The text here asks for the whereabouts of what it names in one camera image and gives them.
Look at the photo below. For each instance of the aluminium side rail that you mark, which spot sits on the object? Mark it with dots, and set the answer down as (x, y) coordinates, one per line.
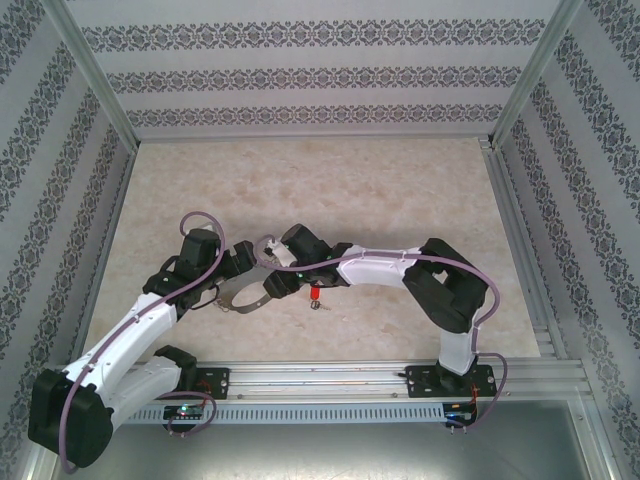
(505, 190)
(112, 225)

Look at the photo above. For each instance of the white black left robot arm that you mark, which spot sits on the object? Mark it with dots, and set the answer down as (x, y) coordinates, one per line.
(135, 380)

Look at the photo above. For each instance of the circuit board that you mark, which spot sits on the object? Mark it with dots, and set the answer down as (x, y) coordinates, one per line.
(457, 415)
(185, 411)

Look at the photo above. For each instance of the right circuit board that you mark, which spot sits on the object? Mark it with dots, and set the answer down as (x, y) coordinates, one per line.
(457, 415)

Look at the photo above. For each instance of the grey metal sheet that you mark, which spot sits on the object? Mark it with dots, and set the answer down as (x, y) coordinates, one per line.
(320, 450)

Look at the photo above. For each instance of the large metal keyring band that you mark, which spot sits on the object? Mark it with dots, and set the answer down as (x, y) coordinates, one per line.
(245, 309)

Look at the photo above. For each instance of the aluminium frame post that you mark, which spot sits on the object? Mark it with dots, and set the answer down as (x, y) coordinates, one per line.
(532, 75)
(95, 75)

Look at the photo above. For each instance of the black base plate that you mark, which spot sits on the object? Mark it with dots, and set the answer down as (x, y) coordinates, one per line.
(215, 382)
(420, 385)

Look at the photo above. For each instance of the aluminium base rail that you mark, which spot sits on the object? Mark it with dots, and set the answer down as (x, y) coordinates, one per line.
(320, 382)

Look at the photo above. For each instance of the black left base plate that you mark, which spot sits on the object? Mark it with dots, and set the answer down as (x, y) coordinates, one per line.
(215, 382)

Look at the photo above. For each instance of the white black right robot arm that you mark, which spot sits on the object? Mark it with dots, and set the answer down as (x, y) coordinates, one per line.
(375, 270)

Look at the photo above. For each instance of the left circuit board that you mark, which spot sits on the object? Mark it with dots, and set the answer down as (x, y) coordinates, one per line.
(185, 411)

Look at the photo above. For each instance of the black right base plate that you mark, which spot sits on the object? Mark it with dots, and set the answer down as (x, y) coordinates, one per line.
(420, 385)

